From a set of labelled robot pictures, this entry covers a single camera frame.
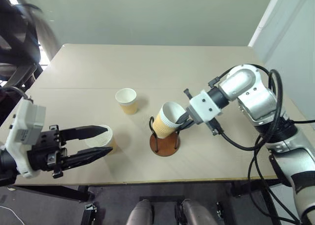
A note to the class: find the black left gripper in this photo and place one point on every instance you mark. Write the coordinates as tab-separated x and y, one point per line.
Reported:
44	151

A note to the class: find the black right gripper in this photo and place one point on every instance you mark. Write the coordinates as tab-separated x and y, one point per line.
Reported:
191	118

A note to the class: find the paper cup with white sleeve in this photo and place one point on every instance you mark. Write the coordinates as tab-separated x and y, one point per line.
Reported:
163	122

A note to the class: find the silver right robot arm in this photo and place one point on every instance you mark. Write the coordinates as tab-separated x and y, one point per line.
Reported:
256	94

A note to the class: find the smooth brown paper cup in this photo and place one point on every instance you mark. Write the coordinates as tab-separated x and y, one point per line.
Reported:
127	102
107	140

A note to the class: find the black office chair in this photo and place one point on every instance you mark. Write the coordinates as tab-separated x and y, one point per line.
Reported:
18	38

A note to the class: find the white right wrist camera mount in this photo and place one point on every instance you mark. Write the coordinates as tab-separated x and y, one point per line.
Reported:
205	106

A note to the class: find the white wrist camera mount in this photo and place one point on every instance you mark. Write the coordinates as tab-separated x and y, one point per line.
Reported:
205	106
23	126

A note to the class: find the black table frame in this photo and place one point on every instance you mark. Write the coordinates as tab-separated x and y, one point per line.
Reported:
49	191

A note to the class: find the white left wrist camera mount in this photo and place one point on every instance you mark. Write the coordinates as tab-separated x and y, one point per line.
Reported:
23	126

